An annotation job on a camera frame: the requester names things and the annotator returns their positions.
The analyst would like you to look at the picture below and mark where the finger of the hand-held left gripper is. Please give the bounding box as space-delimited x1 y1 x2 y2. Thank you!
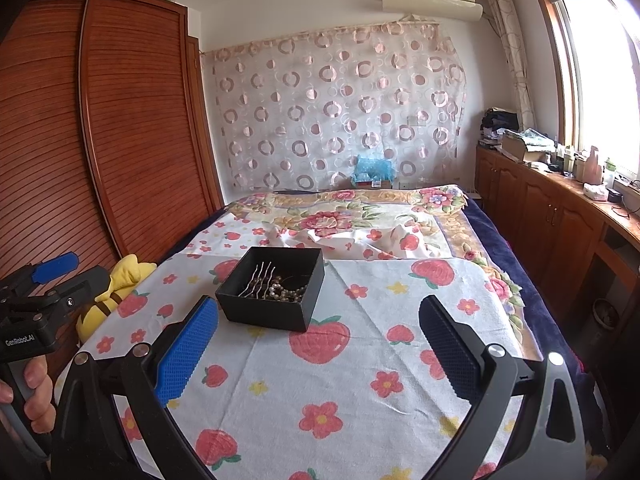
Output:
0 252 81 296
47 266 111 311

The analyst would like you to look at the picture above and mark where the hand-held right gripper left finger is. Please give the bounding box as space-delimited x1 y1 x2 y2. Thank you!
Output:
50 294 221 480

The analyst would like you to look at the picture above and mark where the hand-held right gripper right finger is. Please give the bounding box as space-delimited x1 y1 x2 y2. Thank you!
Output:
417 294 587 480

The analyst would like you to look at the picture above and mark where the black jewelry box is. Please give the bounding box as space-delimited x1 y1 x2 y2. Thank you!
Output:
215 246 326 333

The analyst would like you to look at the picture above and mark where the bunch of silver hairpins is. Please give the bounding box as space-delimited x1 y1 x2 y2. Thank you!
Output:
240 260 281 301

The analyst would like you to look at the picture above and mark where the cream pearl necklace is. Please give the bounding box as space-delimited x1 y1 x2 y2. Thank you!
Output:
267 280 308 303

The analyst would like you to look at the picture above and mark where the person's left hand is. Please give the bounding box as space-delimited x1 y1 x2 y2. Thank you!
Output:
0 359 57 433

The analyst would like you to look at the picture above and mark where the yellow plush toy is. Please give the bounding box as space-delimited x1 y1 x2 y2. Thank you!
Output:
76 254 158 341

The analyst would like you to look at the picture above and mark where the strawberry print table cloth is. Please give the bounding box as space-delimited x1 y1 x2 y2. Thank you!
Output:
57 255 543 480

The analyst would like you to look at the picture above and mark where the navy blue blanket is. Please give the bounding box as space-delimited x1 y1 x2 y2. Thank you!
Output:
462 195 608 461

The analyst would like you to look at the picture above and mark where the crumpled strawberry print sheet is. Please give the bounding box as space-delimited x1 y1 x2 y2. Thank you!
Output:
187 210 453 262

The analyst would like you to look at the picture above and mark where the brown wooden wardrobe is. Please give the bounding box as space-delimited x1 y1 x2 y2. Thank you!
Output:
0 0 226 361

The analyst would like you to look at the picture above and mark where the brown wooden cabinet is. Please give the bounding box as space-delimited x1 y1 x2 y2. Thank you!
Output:
474 145 640 331

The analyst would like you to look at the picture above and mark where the dark round bin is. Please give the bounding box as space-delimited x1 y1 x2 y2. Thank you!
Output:
592 297 623 331

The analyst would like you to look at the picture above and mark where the floral rose blanket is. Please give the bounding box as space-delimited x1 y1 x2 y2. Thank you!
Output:
225 184 528 321

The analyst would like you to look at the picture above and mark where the blue plastic bag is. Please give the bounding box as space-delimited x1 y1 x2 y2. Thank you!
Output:
351 155 396 183

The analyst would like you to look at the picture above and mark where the open cardboard box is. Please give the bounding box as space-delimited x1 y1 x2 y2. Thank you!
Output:
500 129 557 163

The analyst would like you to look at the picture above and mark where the pile of dark clothes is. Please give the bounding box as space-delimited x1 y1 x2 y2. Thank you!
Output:
480 107 521 150

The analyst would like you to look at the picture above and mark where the pink bottle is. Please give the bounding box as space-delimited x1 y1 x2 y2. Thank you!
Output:
582 146 603 185

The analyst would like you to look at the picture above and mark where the circle pattern sheer curtain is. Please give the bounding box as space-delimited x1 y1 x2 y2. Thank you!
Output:
200 20 468 196

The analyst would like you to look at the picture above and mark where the beige window curtain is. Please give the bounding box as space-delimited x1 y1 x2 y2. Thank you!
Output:
481 0 536 131

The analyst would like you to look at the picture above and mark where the wooden frame window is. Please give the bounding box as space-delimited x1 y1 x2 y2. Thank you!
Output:
525 0 640 196

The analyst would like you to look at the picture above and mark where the wall air conditioner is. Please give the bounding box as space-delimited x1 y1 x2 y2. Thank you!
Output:
381 0 485 23

